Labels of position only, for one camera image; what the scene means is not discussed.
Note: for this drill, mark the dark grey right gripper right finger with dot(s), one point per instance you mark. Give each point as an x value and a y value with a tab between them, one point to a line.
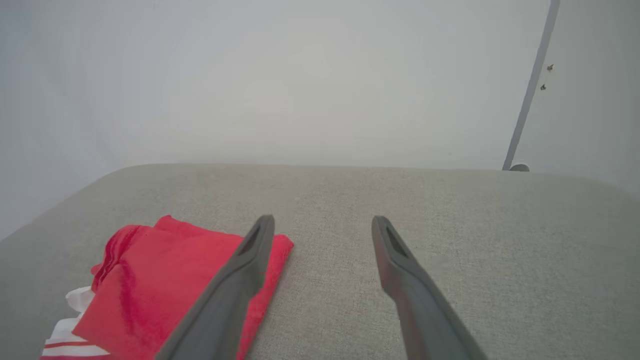
420	310

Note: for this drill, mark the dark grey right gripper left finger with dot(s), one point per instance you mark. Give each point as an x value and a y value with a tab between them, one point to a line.
230	300

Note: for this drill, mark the red and white garment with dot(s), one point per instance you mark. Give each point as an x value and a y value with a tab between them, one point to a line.
160	290

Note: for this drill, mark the dark grey metal bar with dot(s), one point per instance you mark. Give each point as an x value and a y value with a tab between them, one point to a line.
530	90

